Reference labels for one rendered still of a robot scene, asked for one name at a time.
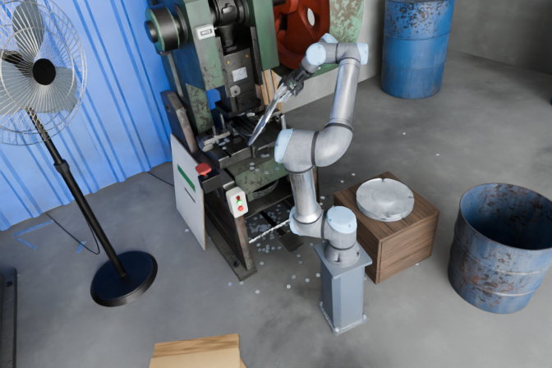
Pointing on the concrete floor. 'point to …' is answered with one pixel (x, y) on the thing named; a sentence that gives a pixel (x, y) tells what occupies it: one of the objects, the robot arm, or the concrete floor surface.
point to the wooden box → (393, 233)
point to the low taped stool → (199, 353)
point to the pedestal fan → (148, 267)
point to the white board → (188, 190)
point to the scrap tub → (500, 246)
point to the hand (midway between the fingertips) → (278, 98)
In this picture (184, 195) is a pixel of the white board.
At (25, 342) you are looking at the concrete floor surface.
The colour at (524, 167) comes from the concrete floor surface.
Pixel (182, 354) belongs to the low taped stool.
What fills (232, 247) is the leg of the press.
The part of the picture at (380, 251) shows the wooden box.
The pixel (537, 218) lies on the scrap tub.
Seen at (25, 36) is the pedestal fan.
